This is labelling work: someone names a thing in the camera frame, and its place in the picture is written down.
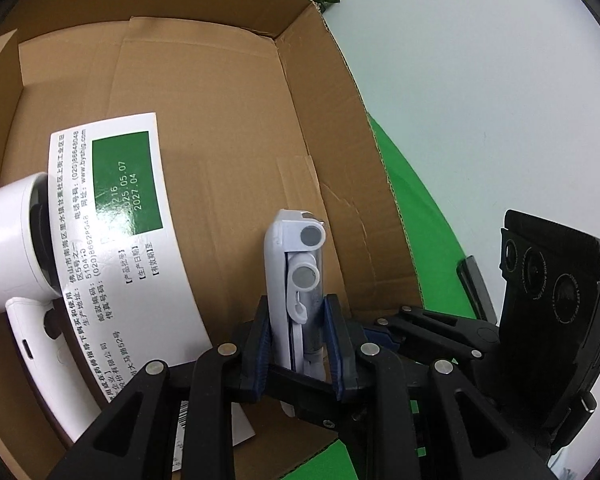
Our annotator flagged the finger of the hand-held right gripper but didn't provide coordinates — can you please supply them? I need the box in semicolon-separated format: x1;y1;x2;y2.
362;316;486;368
397;304;501;346

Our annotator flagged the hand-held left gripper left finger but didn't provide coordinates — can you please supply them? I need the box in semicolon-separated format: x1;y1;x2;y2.
45;295;276;480

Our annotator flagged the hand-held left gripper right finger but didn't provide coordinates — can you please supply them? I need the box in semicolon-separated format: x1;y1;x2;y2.
322;294;551;480

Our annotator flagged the white folding phone stand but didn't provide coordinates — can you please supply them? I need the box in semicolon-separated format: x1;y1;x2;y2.
264;208;328;418

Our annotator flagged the white green-label medicine box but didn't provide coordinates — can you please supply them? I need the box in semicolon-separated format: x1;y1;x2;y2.
47;111;256;448

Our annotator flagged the shallow cardboard tray box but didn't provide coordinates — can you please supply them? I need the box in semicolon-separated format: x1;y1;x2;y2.
0;0;426;480

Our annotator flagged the white handheld hair dryer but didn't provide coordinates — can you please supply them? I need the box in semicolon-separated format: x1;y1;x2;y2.
0;172;112;413

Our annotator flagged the green tablecloth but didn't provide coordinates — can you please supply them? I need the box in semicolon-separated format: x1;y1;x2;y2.
280;112;481;480

